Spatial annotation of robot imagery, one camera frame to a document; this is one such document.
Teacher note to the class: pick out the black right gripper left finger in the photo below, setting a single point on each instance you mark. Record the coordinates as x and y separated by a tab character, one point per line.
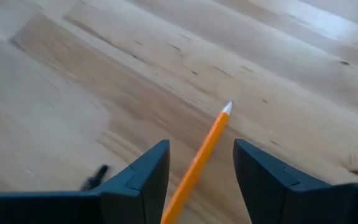
129	202

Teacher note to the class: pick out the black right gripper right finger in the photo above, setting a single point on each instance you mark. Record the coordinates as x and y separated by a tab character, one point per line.
275	199

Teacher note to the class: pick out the black mechanical pencil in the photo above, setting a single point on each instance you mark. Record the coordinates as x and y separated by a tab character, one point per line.
95	179

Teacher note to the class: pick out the orange pencil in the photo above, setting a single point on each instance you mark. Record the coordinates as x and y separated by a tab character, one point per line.
197	165

